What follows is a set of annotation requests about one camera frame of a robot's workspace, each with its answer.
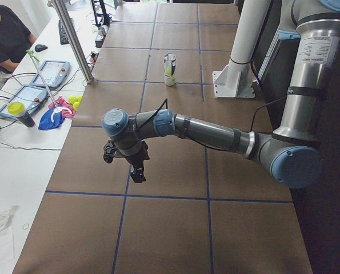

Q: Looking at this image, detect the aluminium frame post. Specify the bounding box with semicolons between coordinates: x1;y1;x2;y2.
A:
52;0;94;84

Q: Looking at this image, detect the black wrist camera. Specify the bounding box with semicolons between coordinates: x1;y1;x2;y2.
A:
103;140;117;164

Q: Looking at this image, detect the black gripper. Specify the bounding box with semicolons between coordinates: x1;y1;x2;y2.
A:
125;141;150;183

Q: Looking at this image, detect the small metal cup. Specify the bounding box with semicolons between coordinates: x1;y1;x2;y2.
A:
98;26;107;36

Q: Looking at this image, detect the blue teach pendant near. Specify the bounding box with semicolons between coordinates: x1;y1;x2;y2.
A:
0;84;48;119

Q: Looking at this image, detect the dark bottle yellow lid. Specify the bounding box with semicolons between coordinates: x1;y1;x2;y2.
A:
7;102;35;128

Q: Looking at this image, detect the green grabber tool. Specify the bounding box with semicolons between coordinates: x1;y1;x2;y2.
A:
26;50;63;112

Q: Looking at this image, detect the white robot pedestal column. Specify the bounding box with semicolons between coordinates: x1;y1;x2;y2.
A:
229;0;275;65

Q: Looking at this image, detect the black computer mouse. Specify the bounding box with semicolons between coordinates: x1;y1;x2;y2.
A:
34;44;48;53

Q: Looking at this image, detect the blue and pink cloth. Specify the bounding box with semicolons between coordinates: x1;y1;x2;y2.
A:
38;96;75;130

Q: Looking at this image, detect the blue teach pendant far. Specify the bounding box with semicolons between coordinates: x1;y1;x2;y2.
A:
40;60;70;90

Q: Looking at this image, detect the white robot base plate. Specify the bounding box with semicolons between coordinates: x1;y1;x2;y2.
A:
212;66;255;99

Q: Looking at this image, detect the black keyboard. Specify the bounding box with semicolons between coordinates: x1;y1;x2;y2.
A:
58;20;69;45

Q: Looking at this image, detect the clear Wilson tennis ball can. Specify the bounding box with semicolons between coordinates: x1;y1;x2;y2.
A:
163;53;176;86

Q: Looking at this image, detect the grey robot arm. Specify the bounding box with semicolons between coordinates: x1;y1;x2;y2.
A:
102;1;340;188

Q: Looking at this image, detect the man in black shirt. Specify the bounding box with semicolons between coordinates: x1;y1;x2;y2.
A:
0;5;37;74

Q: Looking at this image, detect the blue teach pendant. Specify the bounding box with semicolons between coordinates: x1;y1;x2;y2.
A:
40;60;70;90
0;84;48;119

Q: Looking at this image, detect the yellow tennis ball on desk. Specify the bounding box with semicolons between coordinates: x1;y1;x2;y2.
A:
68;95;78;105

